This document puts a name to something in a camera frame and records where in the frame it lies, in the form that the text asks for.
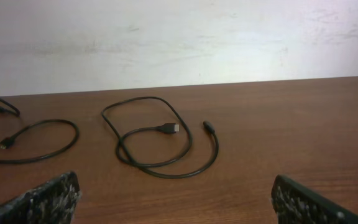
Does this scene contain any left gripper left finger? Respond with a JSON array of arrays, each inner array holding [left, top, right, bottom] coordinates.
[[0, 171, 81, 224]]

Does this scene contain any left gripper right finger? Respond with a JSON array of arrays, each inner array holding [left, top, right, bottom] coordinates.
[[271, 175, 358, 224]]

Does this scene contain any black USB cable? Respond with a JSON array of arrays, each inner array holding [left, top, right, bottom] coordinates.
[[0, 87, 80, 165]]

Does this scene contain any black HDMI cable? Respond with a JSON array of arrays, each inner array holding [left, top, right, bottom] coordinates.
[[100, 96, 219, 180]]

